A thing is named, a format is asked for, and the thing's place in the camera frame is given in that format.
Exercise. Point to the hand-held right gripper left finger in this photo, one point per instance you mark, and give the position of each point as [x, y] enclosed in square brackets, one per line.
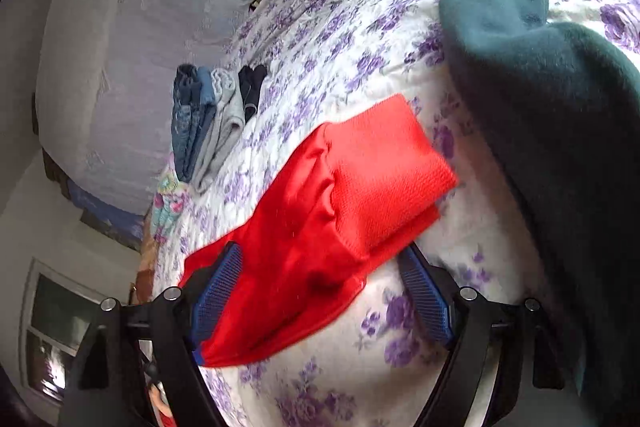
[217, 297]

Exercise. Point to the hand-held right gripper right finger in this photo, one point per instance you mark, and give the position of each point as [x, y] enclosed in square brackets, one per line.
[425, 294]

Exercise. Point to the red blue white pants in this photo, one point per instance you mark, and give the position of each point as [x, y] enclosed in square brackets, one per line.
[310, 232]

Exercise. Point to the folded grey pants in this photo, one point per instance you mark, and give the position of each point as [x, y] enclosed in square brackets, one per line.
[222, 122]

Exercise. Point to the dark green pants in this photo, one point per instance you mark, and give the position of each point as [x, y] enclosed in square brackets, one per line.
[550, 107]

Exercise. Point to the folded floral quilt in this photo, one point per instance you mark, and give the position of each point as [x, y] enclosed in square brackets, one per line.
[167, 202]

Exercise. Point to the blue hanging cloth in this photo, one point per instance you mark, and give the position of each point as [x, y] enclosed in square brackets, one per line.
[110, 217]

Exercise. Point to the white framed glass door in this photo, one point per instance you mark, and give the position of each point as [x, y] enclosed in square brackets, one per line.
[60, 322]

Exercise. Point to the folded dark blue jeans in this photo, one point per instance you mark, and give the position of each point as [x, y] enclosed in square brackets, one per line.
[182, 122]

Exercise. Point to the folded light blue jeans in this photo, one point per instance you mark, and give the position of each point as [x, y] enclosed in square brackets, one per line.
[205, 107]

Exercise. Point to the dark wooden wardrobe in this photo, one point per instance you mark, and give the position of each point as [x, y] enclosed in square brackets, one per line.
[54, 172]

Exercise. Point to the black folded garment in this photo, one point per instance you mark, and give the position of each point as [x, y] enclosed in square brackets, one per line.
[251, 89]

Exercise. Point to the white lace bed cover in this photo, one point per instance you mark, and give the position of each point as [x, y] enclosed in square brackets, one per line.
[125, 57]

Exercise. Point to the purple floral bedspread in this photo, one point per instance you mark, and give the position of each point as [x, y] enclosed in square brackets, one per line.
[350, 32]

